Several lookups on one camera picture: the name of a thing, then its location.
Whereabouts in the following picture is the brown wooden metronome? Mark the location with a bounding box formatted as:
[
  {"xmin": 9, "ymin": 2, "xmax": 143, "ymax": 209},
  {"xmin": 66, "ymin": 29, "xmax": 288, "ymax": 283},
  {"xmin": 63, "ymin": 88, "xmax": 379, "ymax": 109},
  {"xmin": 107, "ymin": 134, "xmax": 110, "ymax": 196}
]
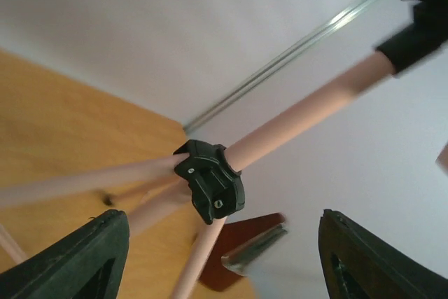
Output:
[{"xmin": 199, "ymin": 213, "xmax": 288, "ymax": 292}]

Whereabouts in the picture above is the clear plastic metronome cover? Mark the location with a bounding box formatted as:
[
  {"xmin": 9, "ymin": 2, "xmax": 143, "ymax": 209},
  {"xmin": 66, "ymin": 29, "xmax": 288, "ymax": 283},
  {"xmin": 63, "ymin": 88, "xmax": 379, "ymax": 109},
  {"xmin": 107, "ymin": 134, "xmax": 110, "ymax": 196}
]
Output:
[{"xmin": 221, "ymin": 223, "xmax": 288, "ymax": 276}]

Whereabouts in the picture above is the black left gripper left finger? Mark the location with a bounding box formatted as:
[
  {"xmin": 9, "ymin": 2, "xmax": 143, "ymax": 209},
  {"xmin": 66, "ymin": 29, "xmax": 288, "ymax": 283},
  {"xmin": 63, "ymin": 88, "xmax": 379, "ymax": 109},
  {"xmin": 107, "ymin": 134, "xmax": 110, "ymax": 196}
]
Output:
[{"xmin": 1, "ymin": 209, "xmax": 130, "ymax": 298}]

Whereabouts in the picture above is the pink music stand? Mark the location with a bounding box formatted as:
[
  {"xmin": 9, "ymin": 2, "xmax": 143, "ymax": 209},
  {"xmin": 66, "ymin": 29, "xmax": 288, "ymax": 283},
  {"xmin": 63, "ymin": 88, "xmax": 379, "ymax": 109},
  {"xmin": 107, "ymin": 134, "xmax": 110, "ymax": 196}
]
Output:
[{"xmin": 1, "ymin": 0, "xmax": 447, "ymax": 298}]

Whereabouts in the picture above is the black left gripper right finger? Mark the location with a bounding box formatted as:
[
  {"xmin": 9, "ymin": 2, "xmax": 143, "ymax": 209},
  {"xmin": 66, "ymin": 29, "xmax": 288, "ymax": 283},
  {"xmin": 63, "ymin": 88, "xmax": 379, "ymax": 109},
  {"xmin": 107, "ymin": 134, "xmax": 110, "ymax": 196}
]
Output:
[{"xmin": 318, "ymin": 209, "xmax": 447, "ymax": 298}]

